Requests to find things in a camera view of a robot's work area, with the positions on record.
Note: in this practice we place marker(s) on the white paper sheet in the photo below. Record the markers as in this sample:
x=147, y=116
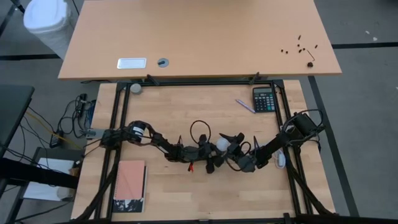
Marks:
x=46, y=194

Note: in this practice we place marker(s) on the black metal beam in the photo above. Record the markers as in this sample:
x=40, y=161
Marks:
x=31, y=174

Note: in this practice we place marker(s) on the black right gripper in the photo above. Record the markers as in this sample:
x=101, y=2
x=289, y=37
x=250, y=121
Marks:
x=237, y=152

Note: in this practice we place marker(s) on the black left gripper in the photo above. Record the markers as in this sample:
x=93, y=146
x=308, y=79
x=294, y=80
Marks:
x=199, y=154

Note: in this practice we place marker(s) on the white trash bin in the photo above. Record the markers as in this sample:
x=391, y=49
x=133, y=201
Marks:
x=46, y=18

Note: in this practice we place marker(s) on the silver rectangular desk plate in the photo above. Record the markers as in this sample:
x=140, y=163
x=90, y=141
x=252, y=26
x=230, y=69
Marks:
x=131, y=63

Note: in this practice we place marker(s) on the black allen key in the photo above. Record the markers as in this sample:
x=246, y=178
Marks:
x=311, y=55

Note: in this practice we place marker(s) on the pink spiral notebook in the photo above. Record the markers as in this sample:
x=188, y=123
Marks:
x=129, y=180

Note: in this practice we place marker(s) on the light wooden desk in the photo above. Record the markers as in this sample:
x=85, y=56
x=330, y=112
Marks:
x=202, y=37

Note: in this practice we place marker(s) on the small round ceramic bowl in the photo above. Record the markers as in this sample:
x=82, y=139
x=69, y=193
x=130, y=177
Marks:
x=136, y=88

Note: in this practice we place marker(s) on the black side table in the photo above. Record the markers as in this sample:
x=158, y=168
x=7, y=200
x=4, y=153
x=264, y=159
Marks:
x=12, y=109

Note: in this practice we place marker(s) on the black calculator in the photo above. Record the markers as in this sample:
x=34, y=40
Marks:
x=264, y=99

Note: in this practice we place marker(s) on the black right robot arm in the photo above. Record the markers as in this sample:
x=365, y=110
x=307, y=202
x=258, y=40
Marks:
x=273, y=143

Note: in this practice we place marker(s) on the white lightbulb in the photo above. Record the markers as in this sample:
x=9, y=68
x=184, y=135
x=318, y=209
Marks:
x=223, y=144

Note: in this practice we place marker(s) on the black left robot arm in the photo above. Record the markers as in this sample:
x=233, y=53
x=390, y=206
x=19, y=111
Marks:
x=164, y=144

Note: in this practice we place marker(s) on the black power adapter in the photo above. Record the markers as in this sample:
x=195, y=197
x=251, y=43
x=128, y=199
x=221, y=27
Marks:
x=55, y=141

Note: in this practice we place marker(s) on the grey metal mounting bracket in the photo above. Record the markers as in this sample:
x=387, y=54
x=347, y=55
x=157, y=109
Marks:
x=93, y=133

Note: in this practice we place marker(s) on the purple white pen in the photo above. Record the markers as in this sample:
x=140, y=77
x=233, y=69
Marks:
x=245, y=106

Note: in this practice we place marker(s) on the black aluminium rig frame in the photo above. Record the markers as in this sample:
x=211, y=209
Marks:
x=199, y=83

